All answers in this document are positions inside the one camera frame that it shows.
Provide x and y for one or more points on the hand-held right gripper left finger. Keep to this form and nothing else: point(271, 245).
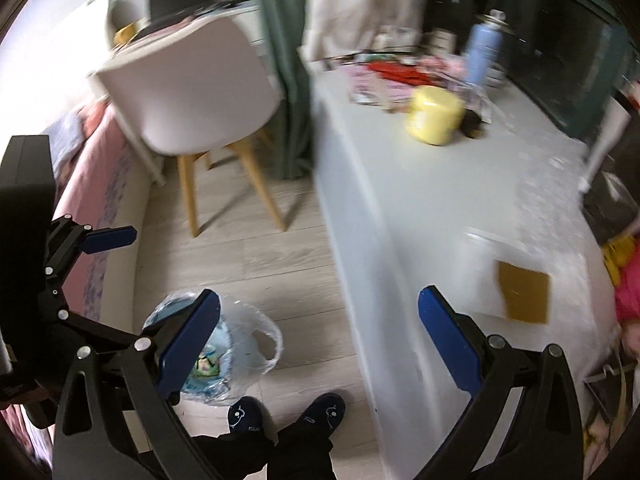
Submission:
point(187, 345)

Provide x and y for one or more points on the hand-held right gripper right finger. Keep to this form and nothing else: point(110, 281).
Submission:
point(445, 342)

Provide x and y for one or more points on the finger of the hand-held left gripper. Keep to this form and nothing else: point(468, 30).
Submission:
point(112, 239)
point(100, 328)

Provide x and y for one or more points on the round trash bin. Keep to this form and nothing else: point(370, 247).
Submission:
point(222, 342)

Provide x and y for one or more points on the clear plastic bag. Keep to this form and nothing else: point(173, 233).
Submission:
point(252, 335)

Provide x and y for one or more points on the clear packet with brown card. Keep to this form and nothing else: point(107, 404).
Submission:
point(525, 290)

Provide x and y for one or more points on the bed with pink sheet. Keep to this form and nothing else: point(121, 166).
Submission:
point(100, 185)

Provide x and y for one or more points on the blue blanket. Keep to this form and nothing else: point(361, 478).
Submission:
point(62, 140)

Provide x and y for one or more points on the person's left dark slipper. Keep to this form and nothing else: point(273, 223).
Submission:
point(245, 412)

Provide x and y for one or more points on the person's dark slipper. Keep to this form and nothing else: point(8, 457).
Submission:
point(322, 407)
point(245, 412)

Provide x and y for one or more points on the pink plush cloth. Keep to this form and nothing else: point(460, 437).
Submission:
point(95, 117)

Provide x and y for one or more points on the person's left leg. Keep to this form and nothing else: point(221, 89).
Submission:
point(235, 452)

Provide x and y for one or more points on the person's leg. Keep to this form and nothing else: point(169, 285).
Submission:
point(300, 452)
point(235, 452)

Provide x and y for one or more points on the person's right dark slipper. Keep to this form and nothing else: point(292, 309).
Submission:
point(322, 407)

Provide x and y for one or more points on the white window counter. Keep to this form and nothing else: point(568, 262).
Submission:
point(400, 210)

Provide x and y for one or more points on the person's right leg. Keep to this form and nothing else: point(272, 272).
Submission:
point(300, 452)

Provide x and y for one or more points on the white chair with wooden legs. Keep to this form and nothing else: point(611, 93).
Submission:
point(200, 85)

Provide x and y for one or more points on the white lace cloth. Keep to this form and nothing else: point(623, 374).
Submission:
point(555, 200)

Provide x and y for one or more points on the pink cloth item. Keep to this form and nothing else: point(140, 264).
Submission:
point(630, 295)

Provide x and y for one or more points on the yellow toy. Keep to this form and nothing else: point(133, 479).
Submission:
point(620, 252)

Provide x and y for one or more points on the yellow container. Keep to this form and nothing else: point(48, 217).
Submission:
point(432, 115)

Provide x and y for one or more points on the green curtain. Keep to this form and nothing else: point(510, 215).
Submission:
point(285, 85)

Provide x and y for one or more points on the white plastic stand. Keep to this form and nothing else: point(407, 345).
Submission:
point(607, 135)

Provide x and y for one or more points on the pink printed packet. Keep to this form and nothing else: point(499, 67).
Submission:
point(375, 87)

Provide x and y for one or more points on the red packet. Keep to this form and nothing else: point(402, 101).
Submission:
point(400, 72)

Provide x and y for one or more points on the light blue bottle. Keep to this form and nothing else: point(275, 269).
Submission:
point(480, 55)

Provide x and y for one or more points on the dark glass window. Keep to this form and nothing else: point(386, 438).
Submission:
point(550, 60)

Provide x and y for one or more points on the white curtain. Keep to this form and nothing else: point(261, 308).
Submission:
point(360, 0)

